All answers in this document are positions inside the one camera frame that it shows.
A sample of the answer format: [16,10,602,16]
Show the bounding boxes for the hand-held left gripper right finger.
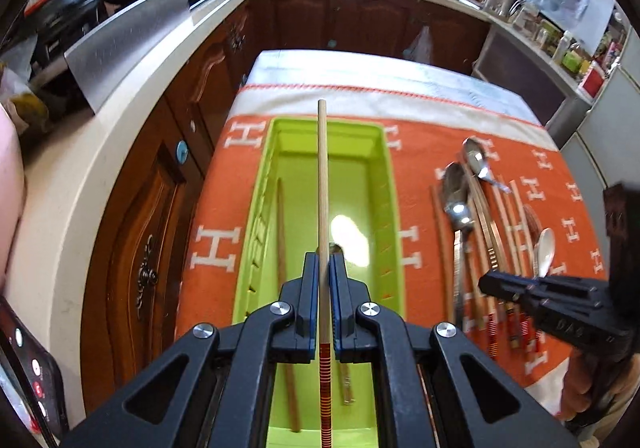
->
[329,252,576,448]

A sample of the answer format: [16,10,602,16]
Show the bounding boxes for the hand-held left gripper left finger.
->
[62,252,321,448]

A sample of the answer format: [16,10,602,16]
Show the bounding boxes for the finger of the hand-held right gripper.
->
[520,297,632,355]
[478,271,609,301]

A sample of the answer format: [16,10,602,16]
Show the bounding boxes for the light chopstick red striped end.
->
[465,228,498,361]
[317,99,333,448]

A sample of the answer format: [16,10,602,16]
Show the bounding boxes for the white ceramic spoon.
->
[532,228,557,279]

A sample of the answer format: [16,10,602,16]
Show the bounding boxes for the metal chopstick twisted end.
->
[469,173,505,279]

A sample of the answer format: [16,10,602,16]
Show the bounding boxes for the chopsticks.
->
[491,179,523,351]

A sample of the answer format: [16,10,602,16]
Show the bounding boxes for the brown wooden chopstick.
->
[430,184,455,325]
[275,177,301,433]

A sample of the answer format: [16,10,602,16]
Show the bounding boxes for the dark wooden spoon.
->
[522,205,545,249]

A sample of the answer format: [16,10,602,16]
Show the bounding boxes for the bamboo chopstick decorated end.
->
[509,180,538,346]

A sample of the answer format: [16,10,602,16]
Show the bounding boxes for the metal spoon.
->
[442,163,473,325]
[462,138,512,193]

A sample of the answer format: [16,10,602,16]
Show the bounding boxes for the green plastic tray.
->
[232,117,408,448]

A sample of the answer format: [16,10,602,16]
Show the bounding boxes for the person's right hand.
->
[561,359,640,429]

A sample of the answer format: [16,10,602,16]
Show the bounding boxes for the grey refrigerator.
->
[560,62,640,189]

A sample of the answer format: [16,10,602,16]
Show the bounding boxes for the orange printed blanket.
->
[175,84,608,389]

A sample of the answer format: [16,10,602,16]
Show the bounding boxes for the red box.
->
[580,60,608,98]

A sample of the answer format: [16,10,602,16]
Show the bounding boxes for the row of jars and bottles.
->
[510,0,626,78]

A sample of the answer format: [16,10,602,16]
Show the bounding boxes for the grey appliance panel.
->
[472,25,593,129]

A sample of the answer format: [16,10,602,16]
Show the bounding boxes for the brown wooden kitchen cabinets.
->
[80,0,493,429]

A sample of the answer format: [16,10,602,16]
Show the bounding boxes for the white table cloth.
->
[247,50,531,113]

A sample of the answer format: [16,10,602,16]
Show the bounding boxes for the clear plastic bag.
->
[402,25,436,63]

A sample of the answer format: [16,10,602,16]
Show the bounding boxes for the white kitchen countertop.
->
[20,0,601,434]

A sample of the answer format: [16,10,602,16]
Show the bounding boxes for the black device red buttons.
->
[0,295,70,448]

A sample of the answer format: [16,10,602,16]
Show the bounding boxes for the pale pink soft object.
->
[0,102,27,289]

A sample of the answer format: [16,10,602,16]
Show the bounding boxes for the black pot red rim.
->
[25,0,108,78]

